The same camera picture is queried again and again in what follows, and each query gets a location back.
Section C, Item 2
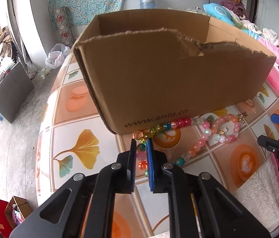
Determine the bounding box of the patterned tablecloth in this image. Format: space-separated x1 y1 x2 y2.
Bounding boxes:
35 52 279 238

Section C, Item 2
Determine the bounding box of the brown cardboard box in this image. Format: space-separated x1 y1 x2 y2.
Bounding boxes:
73 8 277 135

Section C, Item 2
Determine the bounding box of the multicolour bead bracelet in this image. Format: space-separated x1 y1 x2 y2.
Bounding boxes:
136 118 210 178

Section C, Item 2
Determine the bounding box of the grey curtain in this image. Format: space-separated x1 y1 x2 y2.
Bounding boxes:
6 0 38 80

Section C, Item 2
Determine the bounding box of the patterned long cushion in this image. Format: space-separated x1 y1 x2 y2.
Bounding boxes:
53 6 75 46

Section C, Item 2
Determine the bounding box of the blue water jug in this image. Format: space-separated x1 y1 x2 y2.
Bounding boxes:
139 0 157 10

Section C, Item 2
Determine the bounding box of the grey cabinet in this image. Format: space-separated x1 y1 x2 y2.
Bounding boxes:
0 62 34 124

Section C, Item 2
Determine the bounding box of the floral hanging cloth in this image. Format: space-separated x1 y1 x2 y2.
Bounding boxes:
49 0 133 26

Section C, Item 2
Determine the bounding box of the silver sequin cushion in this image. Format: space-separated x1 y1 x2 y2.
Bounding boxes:
185 7 209 15

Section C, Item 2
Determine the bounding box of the white plastic bag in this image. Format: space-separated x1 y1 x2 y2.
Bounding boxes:
45 43 70 69

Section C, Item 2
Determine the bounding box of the brown paper bag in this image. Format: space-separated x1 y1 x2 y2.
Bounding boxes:
4 196 33 228

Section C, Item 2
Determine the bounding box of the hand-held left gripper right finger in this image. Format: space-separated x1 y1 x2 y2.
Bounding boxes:
146 138 271 238

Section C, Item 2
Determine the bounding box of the pile of clothes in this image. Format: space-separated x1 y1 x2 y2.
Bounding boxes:
0 26 18 62

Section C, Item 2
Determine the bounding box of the blue pillow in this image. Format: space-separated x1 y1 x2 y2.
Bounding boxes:
203 3 236 26

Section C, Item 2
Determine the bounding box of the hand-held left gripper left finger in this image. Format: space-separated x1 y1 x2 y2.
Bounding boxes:
9 139 138 238

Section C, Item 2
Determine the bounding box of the pink bead bracelet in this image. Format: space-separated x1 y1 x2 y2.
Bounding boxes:
210 114 241 144

